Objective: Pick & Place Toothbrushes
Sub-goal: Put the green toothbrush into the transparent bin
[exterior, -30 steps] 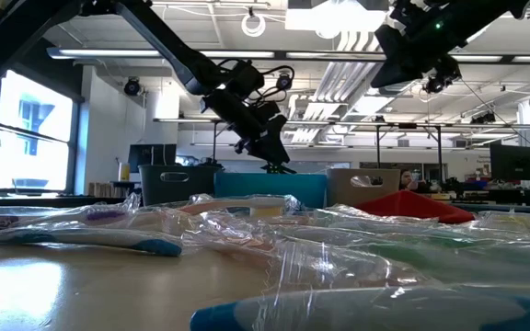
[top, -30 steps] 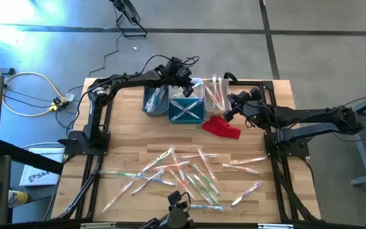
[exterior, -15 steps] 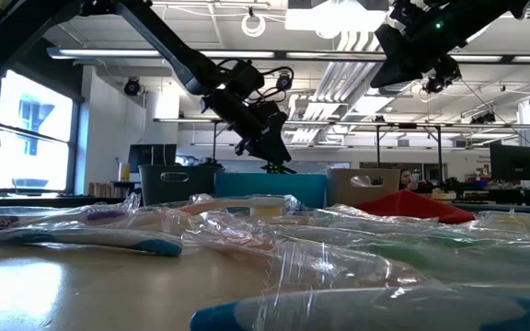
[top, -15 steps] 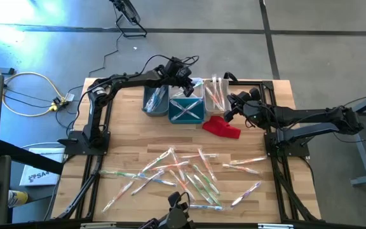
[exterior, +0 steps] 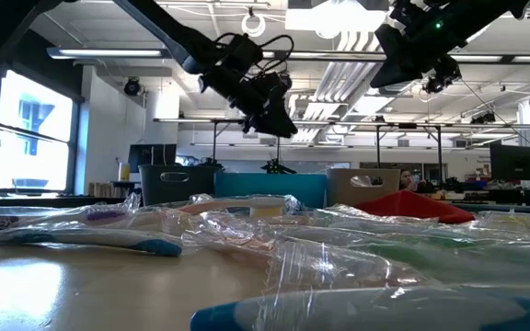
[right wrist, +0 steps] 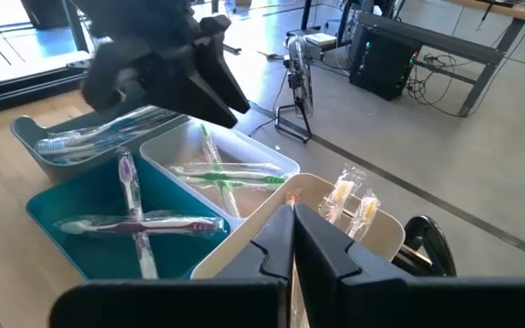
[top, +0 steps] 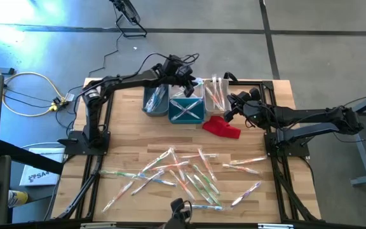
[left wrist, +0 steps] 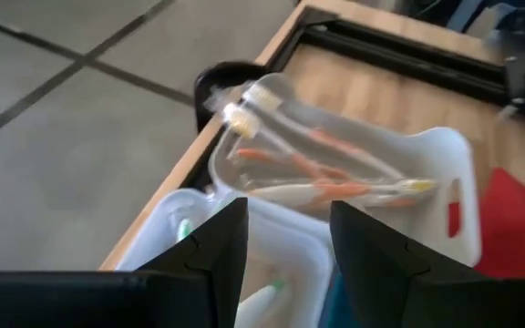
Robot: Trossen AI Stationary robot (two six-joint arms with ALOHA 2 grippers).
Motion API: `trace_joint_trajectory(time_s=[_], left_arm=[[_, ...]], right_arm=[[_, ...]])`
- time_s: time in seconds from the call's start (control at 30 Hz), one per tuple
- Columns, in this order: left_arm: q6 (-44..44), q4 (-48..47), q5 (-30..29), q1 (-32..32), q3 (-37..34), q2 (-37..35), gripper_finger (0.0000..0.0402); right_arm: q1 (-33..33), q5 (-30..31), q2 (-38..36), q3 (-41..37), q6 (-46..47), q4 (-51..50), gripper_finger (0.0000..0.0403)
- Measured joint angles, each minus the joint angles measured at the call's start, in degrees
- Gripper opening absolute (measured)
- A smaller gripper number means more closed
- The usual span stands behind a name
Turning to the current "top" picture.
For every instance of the yellow can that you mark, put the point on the yellow can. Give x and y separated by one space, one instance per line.
17 198

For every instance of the teal plastic bin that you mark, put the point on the teal plastic bin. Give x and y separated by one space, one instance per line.
186 121

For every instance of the black fan stand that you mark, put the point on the black fan stand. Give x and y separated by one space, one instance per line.
129 12

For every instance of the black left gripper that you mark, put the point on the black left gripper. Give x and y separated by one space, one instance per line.
184 76

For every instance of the red cloth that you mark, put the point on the red cloth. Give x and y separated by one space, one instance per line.
221 128

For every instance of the pale blue plastic bin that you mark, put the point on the pale blue plastic bin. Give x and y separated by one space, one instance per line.
175 87

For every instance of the silver table bracket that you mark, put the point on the silver table bracket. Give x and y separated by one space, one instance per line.
275 226
97 225

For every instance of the white printed box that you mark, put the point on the white printed box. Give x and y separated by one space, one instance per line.
40 173

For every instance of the black desk bar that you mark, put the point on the black desk bar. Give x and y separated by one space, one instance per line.
27 157

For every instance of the dark purple toothbrush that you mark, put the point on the dark purple toothbrush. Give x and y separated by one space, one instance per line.
178 105

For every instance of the dark grey plastic bin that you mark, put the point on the dark grey plastic bin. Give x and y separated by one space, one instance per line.
165 109

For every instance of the purple white toothbrush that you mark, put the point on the purple white toothbrush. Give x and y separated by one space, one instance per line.
246 194
178 115

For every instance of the orange toothbrush yellow bristles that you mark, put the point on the orange toothbrush yellow bristles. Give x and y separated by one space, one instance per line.
173 165

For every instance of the black table-level camera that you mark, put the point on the black table-level camera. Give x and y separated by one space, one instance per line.
178 206

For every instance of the black aluminium frame rail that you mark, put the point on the black aluminium frame rail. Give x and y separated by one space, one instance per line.
234 221
110 108
246 83
272 93

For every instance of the pink white toothbrush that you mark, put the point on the pink white toothbrush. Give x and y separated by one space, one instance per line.
207 165

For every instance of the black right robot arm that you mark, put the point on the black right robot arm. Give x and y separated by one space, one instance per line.
303 116

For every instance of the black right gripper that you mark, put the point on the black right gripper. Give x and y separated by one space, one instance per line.
241 105

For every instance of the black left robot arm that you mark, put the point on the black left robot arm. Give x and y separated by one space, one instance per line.
126 81

